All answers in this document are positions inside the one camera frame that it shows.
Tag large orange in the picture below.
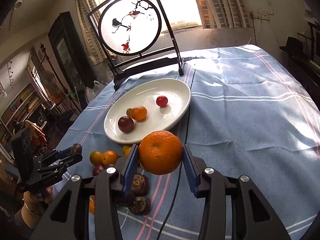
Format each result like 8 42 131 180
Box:
139 131 183 176

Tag red tomato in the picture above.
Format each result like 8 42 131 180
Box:
156 96 168 108

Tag dark passion fruit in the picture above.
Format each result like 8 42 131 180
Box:
70 144 82 155

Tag person left hand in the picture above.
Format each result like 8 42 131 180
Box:
23 186 54 216

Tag brown wrinkled fruit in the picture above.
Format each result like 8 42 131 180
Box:
131 174 149 196

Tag mandarin orange right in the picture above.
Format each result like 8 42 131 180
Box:
101 151 119 166

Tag yellow-green round fruit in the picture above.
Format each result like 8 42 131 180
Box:
89 151 103 166

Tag dark red plum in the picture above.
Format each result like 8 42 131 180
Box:
118 116 135 133

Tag plastic bags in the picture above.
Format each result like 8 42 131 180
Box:
85 80 106 103

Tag small mandarin orange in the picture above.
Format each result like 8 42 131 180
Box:
130 106 148 122

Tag white oval plate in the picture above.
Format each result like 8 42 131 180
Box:
104 79 191 144

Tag left striped curtain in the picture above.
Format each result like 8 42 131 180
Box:
74 0 107 66

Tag striped curtain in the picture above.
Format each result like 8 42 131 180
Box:
74 0 107 66
196 0 252 29

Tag black hat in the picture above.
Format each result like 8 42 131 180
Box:
279 36 307 57

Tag right striped curtain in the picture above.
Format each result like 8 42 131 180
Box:
196 0 252 29

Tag dark framed wall painting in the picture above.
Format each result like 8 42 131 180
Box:
48 11 95 92

